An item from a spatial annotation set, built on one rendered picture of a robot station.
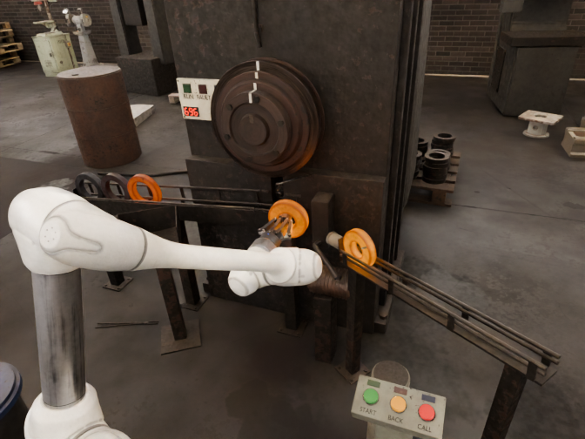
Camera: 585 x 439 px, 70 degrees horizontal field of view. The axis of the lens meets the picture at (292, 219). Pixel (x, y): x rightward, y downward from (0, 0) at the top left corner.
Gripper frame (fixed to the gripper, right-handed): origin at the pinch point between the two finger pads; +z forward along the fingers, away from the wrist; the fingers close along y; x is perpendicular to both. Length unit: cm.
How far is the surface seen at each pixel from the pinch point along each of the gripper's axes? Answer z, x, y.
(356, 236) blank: 4.4, -7.7, 25.4
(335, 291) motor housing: 3.6, -37.1, 17.5
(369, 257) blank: -0.1, -12.8, 31.5
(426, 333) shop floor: 37, -86, 56
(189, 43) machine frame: 39, 52, -57
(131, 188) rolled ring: 22, -15, -96
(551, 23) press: 474, -11, 141
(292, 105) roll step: 20.0, 35.0, -3.7
